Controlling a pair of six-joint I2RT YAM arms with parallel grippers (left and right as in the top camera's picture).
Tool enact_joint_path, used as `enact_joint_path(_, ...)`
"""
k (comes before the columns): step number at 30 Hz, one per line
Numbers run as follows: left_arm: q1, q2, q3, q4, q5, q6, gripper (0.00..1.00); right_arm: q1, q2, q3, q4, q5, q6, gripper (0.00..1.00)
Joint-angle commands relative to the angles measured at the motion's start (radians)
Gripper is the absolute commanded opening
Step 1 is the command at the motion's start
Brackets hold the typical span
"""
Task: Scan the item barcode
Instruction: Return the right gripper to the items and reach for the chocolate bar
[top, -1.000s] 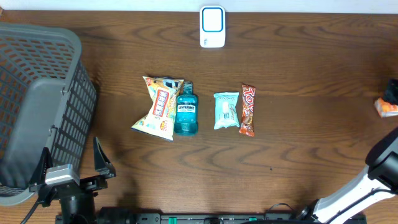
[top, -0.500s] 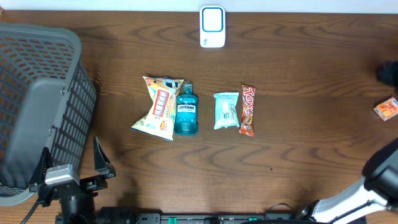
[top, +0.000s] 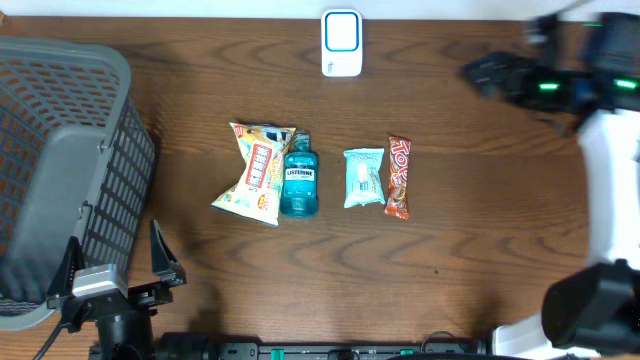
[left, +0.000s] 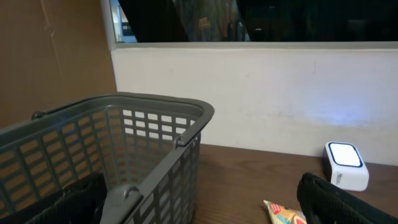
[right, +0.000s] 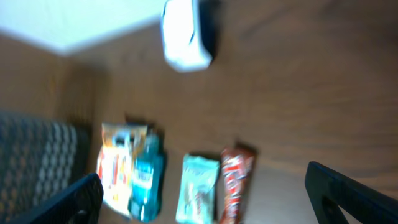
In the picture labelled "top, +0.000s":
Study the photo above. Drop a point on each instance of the grey plastic shopping basket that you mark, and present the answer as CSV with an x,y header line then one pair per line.
x,y
76,162

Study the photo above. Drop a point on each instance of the red brown snack bar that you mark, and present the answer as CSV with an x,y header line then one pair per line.
x,y
397,202

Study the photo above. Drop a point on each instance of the white barcode scanner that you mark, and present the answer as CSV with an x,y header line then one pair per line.
x,y
341,43

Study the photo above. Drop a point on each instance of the yellow snack chip bag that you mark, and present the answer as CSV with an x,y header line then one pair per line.
x,y
257,193

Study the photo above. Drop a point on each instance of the blue Listerine mouthwash bottle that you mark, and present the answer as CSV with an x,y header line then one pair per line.
x,y
299,194

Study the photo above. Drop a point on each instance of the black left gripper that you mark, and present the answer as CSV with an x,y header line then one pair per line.
x,y
166,269

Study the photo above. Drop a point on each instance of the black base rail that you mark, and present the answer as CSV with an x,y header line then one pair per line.
x,y
175,346

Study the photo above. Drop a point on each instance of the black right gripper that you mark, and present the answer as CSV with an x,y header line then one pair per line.
x,y
497,77

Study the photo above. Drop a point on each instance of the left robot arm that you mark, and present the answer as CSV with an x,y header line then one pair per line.
x,y
130,337

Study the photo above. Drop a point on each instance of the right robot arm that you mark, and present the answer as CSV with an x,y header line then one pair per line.
x,y
594,312

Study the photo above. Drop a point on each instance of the mint green wipes pack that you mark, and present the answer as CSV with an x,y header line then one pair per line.
x,y
362,182

